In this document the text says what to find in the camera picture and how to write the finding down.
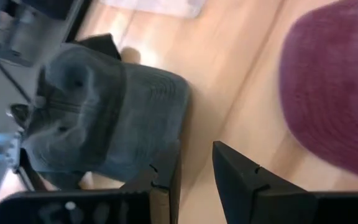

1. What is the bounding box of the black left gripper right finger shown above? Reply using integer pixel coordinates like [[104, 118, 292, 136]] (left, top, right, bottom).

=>
[[212, 140, 358, 224]]

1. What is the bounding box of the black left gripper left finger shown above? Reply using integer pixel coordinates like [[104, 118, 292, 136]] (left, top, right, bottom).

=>
[[0, 141, 182, 224]]

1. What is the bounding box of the grey baseball cap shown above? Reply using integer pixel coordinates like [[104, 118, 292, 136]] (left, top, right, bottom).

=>
[[20, 42, 193, 190]]

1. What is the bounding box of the maroon baseball cap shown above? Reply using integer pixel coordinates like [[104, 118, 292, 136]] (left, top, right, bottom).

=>
[[278, 0, 358, 182]]

